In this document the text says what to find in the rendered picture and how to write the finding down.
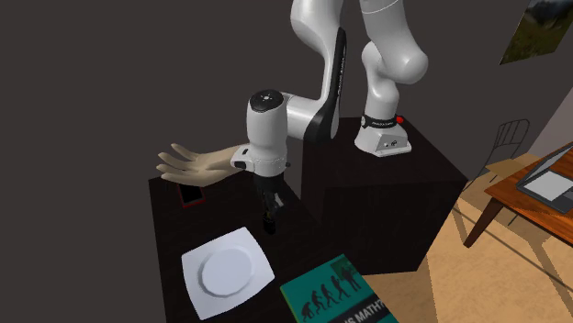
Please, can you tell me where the dark table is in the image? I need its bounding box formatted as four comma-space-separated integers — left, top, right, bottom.
148, 172, 354, 323

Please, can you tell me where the beige hand figure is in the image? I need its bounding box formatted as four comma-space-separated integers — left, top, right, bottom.
155, 142, 250, 187

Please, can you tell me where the red-edged black phone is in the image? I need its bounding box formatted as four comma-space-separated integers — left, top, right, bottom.
174, 182, 207, 209

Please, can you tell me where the white square plate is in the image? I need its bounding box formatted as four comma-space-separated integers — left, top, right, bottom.
180, 226, 276, 321

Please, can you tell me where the dark robot stand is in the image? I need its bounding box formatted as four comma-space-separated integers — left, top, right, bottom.
300, 117, 470, 276

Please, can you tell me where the teal book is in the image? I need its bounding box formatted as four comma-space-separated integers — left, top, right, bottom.
279, 253, 399, 323

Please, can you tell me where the brown wooden table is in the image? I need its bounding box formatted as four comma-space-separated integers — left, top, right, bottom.
462, 141, 573, 250

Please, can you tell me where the grey laptop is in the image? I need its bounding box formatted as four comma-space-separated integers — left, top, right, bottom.
515, 143, 573, 215

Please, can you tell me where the wire-back chair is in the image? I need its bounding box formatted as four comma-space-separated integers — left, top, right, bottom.
473, 117, 532, 189

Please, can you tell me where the landscape wall picture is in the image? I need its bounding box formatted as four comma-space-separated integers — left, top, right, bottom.
499, 0, 573, 66

